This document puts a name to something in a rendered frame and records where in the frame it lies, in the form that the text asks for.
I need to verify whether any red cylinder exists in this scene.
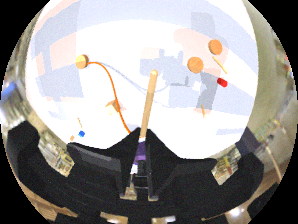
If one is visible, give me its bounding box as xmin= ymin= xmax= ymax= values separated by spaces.
xmin=217 ymin=77 xmax=227 ymax=88

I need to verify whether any light wooden block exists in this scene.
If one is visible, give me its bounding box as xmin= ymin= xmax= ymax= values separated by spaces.
xmin=104 ymin=100 xmax=118 ymax=116

